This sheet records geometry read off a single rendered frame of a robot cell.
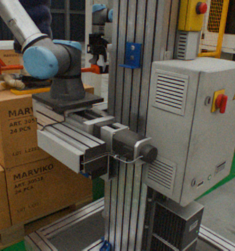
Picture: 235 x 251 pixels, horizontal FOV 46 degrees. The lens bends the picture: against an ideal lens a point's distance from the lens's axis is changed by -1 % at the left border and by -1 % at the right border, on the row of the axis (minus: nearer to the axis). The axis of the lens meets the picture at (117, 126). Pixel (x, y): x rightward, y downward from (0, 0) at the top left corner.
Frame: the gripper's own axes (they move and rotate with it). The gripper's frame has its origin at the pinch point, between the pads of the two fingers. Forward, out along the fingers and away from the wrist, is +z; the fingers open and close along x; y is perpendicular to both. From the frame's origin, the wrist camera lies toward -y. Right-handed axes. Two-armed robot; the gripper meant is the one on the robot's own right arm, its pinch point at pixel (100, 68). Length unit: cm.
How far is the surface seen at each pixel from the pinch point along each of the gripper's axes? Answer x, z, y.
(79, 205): -8, 98, 10
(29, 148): -7, 44, 43
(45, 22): -17.5, -24.9, 25.5
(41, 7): -16.0, -32.3, 28.6
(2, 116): -7, 22, 56
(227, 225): 63, 107, -72
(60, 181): -8, 73, 24
